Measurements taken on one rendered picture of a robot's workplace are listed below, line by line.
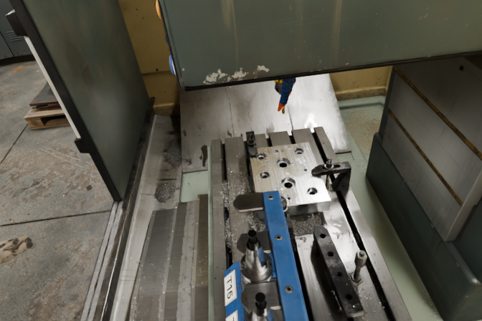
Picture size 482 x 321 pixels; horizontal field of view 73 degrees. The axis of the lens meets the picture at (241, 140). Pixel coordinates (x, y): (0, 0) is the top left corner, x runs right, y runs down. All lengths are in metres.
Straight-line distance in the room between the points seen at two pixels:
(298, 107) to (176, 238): 0.99
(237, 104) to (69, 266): 1.46
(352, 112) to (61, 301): 2.06
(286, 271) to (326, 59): 0.39
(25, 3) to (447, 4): 0.96
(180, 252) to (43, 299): 1.27
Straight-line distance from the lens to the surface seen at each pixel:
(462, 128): 0.98
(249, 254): 0.62
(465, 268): 1.19
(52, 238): 2.66
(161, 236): 1.40
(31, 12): 1.10
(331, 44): 0.48
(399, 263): 1.44
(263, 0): 0.44
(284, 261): 0.67
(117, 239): 1.34
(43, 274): 2.52
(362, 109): 2.20
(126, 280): 1.40
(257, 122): 1.82
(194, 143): 1.80
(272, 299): 0.65
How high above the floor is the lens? 1.81
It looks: 39 degrees down
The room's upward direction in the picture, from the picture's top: 7 degrees counter-clockwise
